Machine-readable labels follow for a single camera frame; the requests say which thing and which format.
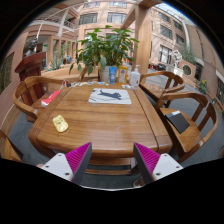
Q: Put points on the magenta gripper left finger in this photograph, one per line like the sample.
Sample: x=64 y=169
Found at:
x=70 y=166

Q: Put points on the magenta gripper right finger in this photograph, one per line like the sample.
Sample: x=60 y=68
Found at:
x=152 y=165

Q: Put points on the yellow computer mouse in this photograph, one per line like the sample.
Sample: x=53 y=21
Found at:
x=60 y=124

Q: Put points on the grey cat mouse pad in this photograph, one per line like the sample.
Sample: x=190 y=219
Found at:
x=110 y=96

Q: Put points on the black notebook on chair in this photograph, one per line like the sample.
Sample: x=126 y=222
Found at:
x=178 y=121

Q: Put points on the wooden dining table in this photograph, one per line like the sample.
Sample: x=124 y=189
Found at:
x=111 y=128

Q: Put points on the wooden armchair near right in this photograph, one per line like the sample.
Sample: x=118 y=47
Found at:
x=203 y=123

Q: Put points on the wooden armchair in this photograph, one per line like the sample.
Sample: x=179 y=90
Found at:
x=174 y=83
x=34 y=110
x=203 y=123

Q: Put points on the wooden chair bottom left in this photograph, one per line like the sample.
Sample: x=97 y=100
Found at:
x=8 y=150

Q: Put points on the wooden armchair far right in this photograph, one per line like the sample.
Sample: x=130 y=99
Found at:
x=174 y=83

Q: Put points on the wooden armchair left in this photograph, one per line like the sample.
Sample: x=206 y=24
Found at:
x=34 y=110

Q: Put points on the white pump bottle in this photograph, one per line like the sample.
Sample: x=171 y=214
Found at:
x=134 y=77

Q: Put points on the yellow orange bottle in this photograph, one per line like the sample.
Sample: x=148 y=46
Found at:
x=122 y=74

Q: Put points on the blue tube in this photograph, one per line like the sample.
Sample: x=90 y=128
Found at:
x=112 y=74

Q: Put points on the dark wooden lectern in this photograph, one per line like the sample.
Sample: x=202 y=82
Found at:
x=31 y=66

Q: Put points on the green potted plant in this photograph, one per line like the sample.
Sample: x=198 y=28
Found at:
x=101 y=51

